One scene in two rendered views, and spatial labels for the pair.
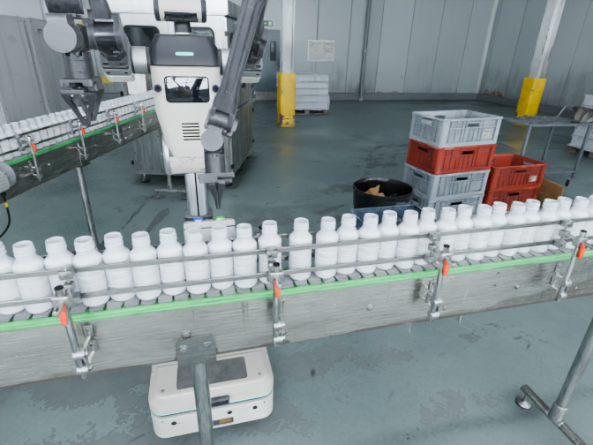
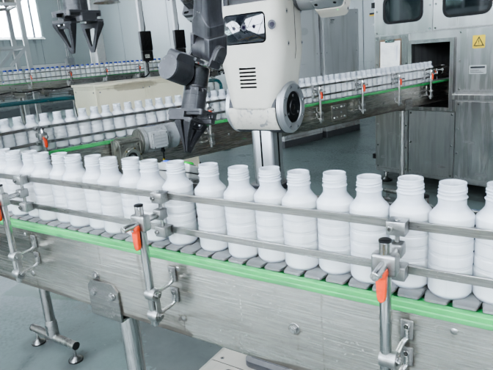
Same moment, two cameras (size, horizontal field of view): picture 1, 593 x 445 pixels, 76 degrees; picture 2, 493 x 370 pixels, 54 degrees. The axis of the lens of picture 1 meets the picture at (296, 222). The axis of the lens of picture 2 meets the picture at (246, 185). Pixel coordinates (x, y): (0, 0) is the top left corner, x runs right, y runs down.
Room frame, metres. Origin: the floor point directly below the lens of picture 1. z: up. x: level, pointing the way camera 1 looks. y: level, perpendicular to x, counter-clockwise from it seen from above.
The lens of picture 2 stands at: (0.35, -0.72, 1.36)
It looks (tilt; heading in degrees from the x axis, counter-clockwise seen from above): 15 degrees down; 49
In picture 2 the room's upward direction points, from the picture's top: 5 degrees counter-clockwise
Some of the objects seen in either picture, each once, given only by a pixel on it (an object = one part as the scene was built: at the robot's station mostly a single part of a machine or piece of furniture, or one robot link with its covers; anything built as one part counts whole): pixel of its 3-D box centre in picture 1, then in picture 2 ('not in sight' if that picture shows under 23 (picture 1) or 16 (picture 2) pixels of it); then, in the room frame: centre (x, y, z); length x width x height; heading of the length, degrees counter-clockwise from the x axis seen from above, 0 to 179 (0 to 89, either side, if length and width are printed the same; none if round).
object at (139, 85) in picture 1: (135, 79); (389, 57); (4.42, 1.81, 1.22); 0.23 x 0.04 x 0.32; 87
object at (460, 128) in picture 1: (454, 127); not in sight; (3.24, -1.30, 1.00); 0.61 x 0.41 x 0.22; 112
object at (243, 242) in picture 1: (244, 255); (153, 200); (0.83, 0.13, 1.08); 0.06 x 0.06 x 0.17
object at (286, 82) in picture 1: (286, 100); not in sight; (8.66, 0.30, 0.55); 0.40 x 0.40 x 1.10; 15
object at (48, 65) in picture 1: (45, 82); (331, 72); (6.57, 4.20, 0.96); 0.82 x 0.50 x 1.91; 177
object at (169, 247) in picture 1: (171, 260); (98, 191); (0.79, 0.30, 1.08); 0.06 x 0.06 x 0.17
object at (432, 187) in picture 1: (444, 177); not in sight; (3.24, -1.30, 0.55); 0.61 x 0.41 x 0.22; 112
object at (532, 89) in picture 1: (529, 101); not in sight; (9.61, -5.55, 0.55); 0.40 x 0.40 x 1.10; 15
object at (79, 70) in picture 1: (78, 69); (75, 3); (0.90, 0.49, 1.51); 0.10 x 0.07 x 0.07; 15
